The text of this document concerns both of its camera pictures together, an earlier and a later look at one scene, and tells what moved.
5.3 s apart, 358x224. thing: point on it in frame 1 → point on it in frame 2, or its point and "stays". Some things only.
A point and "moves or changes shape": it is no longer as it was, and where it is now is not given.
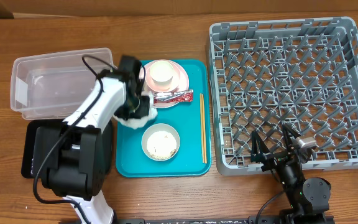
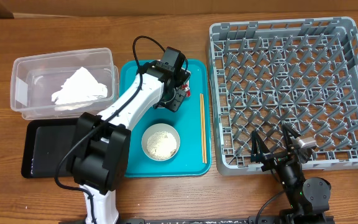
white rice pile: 161,145 stays
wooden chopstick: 202,127 stays
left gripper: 143,111 → 175,103
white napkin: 138,122 moves or changes shape
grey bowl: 160,142 stays
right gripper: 275,157 stays
